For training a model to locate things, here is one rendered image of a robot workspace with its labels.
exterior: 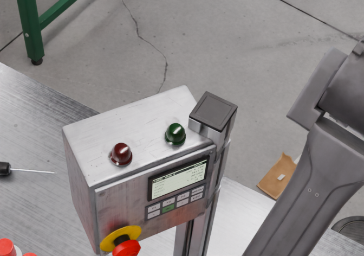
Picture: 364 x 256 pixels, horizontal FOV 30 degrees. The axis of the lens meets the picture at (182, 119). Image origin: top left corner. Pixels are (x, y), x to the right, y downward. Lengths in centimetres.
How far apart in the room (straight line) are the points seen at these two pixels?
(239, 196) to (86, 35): 155
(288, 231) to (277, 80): 227
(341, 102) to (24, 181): 109
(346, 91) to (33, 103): 120
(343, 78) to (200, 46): 236
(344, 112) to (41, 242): 102
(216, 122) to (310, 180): 27
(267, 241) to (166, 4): 252
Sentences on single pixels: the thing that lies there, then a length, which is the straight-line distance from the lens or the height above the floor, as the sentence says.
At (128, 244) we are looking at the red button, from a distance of 90.
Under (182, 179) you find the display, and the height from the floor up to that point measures 143.
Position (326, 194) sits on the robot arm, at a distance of 56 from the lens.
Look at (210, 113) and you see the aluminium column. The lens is 82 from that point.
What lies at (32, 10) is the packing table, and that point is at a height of 31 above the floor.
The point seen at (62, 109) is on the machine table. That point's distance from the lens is 165.
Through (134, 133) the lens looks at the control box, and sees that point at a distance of 82.
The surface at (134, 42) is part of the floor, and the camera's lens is 290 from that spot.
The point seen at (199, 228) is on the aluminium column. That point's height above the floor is 124.
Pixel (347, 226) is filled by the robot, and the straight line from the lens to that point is 224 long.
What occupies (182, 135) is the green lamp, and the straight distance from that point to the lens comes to 80.
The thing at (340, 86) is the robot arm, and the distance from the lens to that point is 55.
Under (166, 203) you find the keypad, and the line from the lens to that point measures 89.
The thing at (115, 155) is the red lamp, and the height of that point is 149.
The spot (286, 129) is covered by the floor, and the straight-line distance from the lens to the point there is 268.
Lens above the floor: 216
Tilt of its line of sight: 54 degrees down
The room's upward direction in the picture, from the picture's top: 6 degrees clockwise
